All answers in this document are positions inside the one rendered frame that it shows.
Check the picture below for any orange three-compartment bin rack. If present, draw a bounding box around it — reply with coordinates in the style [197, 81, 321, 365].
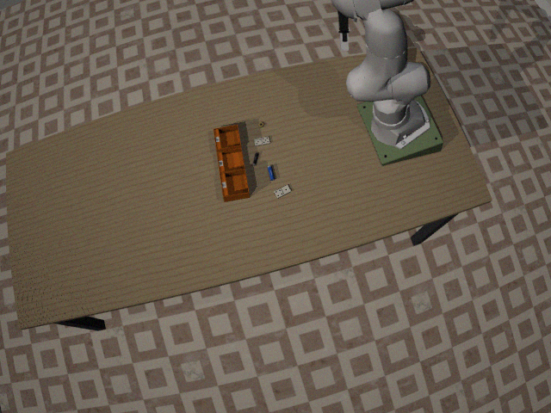
[214, 125, 250, 202]

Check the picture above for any white domino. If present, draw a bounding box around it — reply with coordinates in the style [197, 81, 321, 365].
[254, 137, 270, 146]
[274, 185, 291, 199]

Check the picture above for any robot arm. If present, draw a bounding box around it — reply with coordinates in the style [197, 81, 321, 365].
[331, 0, 430, 150]

